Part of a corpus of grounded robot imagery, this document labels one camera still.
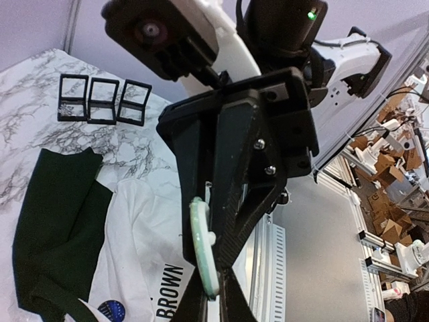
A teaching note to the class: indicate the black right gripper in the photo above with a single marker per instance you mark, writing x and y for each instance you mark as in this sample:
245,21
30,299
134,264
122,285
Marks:
258,133

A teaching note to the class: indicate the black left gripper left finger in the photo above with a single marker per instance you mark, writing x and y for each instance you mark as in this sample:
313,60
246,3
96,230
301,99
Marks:
193,305

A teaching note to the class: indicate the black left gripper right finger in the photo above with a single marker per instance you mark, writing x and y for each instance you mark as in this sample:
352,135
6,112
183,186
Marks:
233,304

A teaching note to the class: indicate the round landscape picture badge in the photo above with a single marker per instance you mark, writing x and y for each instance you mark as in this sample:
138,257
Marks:
203,241

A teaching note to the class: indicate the white and green t-shirt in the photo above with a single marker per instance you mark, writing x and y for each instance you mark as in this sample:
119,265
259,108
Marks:
78,244

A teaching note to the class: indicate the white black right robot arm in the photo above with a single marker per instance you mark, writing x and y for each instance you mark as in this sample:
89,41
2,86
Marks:
274,35

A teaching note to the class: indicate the round blue picture badge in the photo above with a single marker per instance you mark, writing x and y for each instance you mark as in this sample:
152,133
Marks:
113,310

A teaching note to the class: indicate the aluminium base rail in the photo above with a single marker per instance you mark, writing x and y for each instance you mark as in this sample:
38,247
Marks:
261,271

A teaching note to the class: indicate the black wire frame organizer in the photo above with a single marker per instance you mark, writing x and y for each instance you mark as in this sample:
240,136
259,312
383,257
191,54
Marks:
101,100

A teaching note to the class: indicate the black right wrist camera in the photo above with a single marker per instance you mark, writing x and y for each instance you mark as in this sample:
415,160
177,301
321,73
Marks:
172,38

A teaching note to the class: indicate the aluminium right corner post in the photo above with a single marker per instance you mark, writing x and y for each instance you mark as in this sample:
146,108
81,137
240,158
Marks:
71,25

